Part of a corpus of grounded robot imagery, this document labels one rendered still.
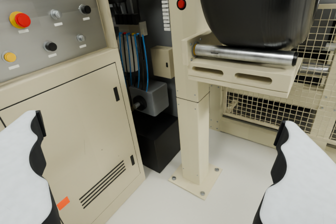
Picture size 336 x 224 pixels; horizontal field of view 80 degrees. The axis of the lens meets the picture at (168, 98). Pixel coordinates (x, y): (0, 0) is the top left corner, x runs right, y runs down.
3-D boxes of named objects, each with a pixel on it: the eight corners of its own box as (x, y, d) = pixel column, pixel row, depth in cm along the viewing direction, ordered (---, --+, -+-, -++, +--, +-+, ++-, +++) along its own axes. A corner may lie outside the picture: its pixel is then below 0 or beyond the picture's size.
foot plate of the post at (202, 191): (168, 180, 134) (167, 178, 133) (188, 155, 153) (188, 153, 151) (204, 200, 119) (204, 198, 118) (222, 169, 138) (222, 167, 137)
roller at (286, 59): (191, 56, 79) (191, 45, 77) (197, 53, 82) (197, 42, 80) (294, 68, 60) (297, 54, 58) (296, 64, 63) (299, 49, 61)
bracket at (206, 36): (182, 65, 79) (180, 40, 75) (222, 40, 107) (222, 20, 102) (189, 66, 78) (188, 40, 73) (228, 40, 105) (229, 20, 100)
